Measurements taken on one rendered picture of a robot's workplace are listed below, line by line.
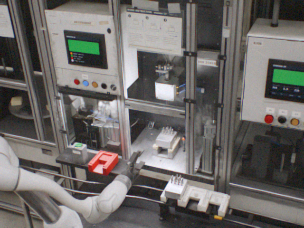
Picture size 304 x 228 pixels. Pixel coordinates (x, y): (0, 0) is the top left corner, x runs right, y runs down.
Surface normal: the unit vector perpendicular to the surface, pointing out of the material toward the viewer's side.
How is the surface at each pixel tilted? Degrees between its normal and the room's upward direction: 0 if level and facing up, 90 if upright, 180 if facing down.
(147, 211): 0
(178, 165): 0
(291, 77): 90
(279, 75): 90
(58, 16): 90
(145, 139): 0
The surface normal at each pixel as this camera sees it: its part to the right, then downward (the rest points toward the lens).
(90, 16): -0.38, 0.48
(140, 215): -0.04, -0.86
